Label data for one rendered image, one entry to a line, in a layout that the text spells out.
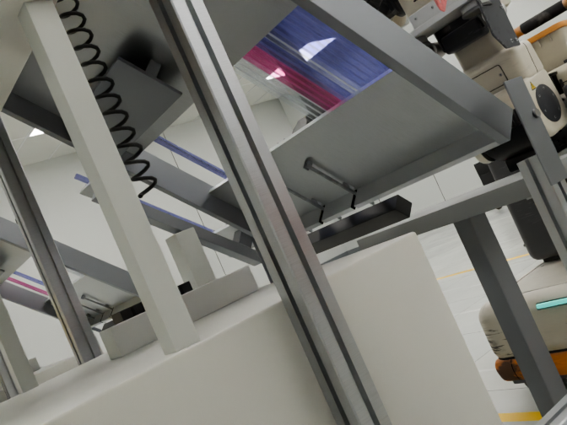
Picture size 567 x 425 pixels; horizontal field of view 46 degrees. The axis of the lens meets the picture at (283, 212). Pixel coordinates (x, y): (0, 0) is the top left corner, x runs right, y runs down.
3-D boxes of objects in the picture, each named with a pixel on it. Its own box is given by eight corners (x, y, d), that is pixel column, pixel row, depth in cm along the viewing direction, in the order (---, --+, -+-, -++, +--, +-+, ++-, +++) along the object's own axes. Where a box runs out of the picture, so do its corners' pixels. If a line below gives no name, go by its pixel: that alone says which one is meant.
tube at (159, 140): (283, 210, 152) (284, 206, 153) (286, 208, 151) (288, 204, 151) (76, 100, 132) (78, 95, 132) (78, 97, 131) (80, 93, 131)
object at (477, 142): (277, 244, 157) (283, 218, 161) (500, 145, 105) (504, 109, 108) (272, 243, 157) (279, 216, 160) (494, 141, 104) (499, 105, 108)
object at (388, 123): (275, 233, 158) (278, 221, 160) (496, 128, 106) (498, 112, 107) (207, 198, 150) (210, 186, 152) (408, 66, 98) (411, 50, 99)
